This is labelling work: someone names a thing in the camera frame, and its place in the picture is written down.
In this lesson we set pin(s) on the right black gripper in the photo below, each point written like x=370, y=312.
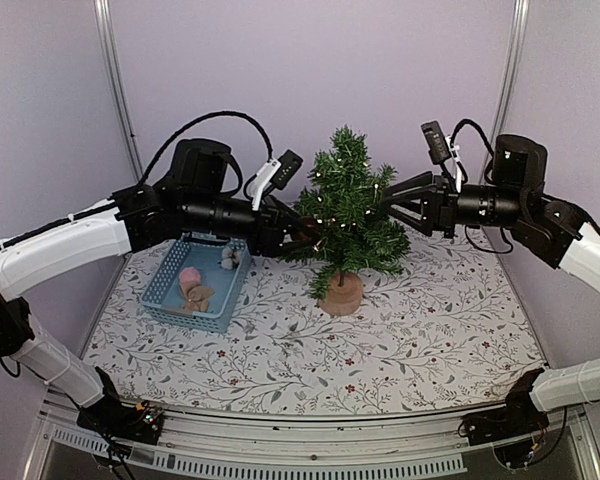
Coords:
x=438, y=206

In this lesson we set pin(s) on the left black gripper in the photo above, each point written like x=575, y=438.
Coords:
x=268, y=236

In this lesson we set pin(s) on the small green christmas tree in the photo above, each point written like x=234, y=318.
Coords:
x=345, y=198

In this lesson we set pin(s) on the beige burlap bow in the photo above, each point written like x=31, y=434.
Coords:
x=197, y=299

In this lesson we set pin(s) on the dark red bauble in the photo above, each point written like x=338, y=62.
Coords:
x=310, y=229

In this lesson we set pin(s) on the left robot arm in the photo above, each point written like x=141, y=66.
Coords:
x=188, y=198

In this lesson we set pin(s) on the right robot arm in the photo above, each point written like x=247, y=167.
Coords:
x=561, y=234

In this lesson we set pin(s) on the wooden tree base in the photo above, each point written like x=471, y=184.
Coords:
x=344, y=295

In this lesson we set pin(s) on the white cotton boll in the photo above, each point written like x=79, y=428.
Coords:
x=230, y=258

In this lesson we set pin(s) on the pink pompom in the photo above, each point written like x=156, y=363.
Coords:
x=190, y=276

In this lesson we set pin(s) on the floral table mat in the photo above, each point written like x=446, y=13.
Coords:
x=449, y=332

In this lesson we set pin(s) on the light blue plastic basket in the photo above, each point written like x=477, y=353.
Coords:
x=163, y=298

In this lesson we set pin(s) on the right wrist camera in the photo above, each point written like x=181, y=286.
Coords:
x=439, y=151

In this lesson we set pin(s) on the right aluminium frame post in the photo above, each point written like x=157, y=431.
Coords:
x=513, y=59

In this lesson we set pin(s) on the aluminium frame post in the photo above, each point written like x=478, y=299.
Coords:
x=106, y=34
x=513, y=59

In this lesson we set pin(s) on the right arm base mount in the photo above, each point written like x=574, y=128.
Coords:
x=518, y=416

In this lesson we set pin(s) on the front aluminium rail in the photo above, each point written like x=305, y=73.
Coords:
x=207, y=444

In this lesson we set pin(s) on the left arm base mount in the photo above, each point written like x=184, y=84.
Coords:
x=141, y=423

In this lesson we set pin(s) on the left aluminium frame post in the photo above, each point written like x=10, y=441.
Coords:
x=106, y=34

